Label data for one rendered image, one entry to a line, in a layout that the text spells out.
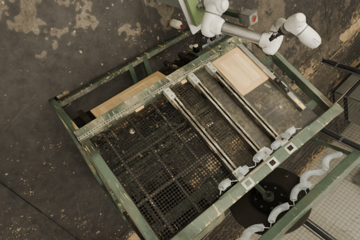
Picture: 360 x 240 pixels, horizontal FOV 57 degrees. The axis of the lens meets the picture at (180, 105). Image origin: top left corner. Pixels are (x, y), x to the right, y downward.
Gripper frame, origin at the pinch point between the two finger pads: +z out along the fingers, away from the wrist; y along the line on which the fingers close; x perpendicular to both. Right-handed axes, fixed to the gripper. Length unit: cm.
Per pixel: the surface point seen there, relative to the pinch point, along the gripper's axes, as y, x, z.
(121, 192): -149, -77, 49
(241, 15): 27, 48, 78
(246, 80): 4, -20, 74
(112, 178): -152, -64, 53
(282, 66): 50, -18, 76
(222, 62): -10, 6, 83
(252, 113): -13, -53, 55
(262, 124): -8, -65, 51
